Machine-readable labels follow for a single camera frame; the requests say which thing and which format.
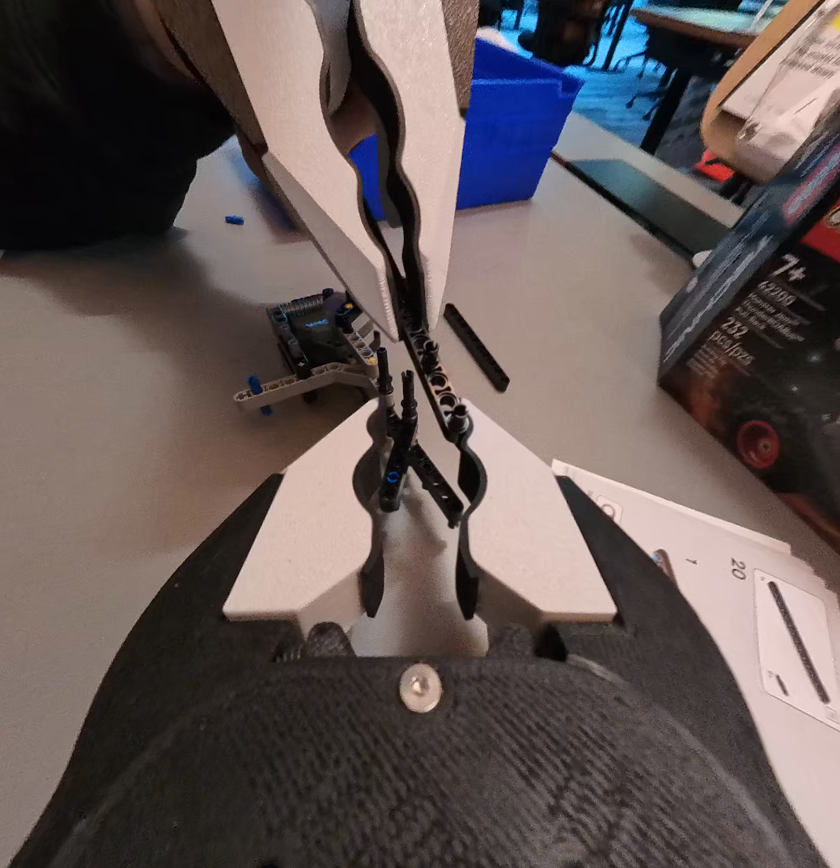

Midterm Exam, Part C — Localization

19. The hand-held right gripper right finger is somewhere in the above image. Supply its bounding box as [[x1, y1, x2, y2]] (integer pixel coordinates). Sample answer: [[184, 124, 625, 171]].
[[454, 400, 624, 623]]

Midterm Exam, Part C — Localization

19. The person's black clothing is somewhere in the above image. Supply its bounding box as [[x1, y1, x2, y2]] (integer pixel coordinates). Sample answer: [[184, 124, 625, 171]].
[[0, 0, 234, 250]]

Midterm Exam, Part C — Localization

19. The blue plastic bin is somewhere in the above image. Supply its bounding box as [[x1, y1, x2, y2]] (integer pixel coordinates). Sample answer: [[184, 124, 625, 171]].
[[349, 37, 585, 219]]

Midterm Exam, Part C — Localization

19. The person's left hand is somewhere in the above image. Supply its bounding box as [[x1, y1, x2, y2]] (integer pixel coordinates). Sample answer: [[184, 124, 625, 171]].
[[332, 88, 379, 158]]

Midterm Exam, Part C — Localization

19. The background table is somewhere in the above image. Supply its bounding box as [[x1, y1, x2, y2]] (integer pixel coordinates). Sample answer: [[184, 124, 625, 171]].
[[630, 0, 790, 153]]

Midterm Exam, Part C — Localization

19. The brown cardboard box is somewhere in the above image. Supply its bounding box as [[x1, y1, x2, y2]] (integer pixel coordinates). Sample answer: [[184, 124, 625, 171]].
[[701, 0, 840, 184]]

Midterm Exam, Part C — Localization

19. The black flat slab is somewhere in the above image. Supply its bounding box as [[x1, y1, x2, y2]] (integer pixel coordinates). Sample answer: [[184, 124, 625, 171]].
[[552, 149, 744, 260]]

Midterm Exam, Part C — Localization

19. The black office chair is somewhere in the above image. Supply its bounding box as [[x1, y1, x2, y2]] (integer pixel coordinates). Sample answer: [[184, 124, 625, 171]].
[[522, 0, 631, 69]]

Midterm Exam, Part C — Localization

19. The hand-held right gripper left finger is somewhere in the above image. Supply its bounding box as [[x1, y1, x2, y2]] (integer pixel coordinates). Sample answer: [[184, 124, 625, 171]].
[[223, 400, 383, 623]]

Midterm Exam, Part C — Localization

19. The white paper packet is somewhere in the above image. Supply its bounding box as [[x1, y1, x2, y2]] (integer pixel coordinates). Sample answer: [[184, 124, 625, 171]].
[[722, 0, 840, 137]]

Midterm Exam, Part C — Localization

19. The grey toy brick assembly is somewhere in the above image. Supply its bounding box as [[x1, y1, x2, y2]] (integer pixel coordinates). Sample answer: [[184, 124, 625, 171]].
[[233, 288, 394, 418]]

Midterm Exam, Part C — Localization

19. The dark toy set box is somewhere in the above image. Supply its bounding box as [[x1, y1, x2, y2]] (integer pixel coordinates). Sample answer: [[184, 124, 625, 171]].
[[657, 112, 840, 543]]

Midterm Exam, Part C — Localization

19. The white instruction booklet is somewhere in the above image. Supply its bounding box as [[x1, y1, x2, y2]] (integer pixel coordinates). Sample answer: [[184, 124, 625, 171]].
[[552, 460, 840, 868]]

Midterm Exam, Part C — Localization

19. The short black beam with pins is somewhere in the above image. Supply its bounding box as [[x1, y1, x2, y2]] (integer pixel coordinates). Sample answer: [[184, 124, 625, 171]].
[[376, 346, 465, 530]]

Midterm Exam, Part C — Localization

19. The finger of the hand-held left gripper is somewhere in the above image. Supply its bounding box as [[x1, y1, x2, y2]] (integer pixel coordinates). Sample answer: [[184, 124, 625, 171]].
[[210, 0, 401, 340], [352, 0, 466, 325]]

